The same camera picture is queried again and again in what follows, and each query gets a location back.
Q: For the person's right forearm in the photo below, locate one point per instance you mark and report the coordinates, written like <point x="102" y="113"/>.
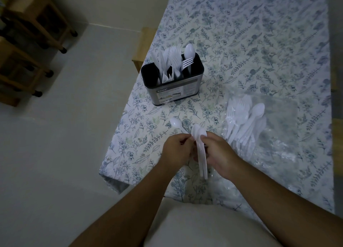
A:
<point x="284" y="206"/>

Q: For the blue floral tablecloth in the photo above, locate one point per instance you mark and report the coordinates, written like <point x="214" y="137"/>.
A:
<point x="254" y="40"/>

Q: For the steel cutlery caddy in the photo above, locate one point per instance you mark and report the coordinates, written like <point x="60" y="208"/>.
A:
<point x="179" y="91"/>

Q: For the bunch of white plastic cutlery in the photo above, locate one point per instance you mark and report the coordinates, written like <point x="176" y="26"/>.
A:
<point x="189" y="49"/>

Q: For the person's right hand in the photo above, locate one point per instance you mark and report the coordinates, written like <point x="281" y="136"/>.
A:
<point x="223" y="158"/>

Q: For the wooden stool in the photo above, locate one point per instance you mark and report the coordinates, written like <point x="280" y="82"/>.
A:
<point x="29" y="0"/>
<point x="338" y="142"/>
<point x="144" y="45"/>
<point x="13" y="51"/>

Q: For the person's left forearm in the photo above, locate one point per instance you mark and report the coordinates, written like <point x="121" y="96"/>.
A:
<point x="126" y="214"/>

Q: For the pile of white plastic cutlery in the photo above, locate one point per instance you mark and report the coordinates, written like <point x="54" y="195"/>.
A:
<point x="256" y="111"/>

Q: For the person's left hand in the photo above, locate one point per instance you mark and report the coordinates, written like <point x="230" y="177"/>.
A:
<point x="175" y="155"/>

